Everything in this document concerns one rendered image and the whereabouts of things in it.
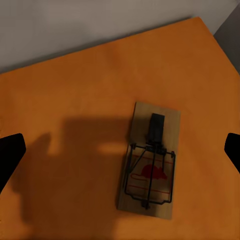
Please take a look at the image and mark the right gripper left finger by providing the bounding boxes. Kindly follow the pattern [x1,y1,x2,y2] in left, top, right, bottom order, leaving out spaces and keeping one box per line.
[0,133,26,193]

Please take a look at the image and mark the mousetrap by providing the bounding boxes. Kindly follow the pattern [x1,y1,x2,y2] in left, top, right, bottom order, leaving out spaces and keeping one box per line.
[117,101,182,221]

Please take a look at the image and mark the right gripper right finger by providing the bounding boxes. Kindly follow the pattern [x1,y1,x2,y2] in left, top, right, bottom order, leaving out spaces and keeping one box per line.
[224,133,240,172]

